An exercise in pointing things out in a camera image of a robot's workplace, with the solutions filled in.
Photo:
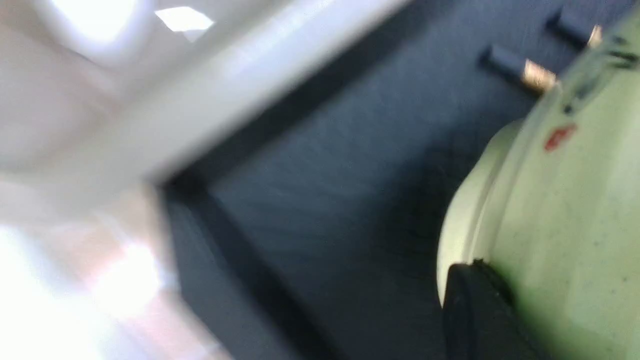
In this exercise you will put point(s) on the yellow noodle bowl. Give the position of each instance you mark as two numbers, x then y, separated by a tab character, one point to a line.
553	207

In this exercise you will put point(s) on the white plastic tub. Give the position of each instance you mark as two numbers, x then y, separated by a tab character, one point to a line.
99	95

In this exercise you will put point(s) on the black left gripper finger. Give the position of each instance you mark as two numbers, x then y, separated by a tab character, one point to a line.
479	320

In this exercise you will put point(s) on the black plastic tray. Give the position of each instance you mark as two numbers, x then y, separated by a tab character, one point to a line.
313	232

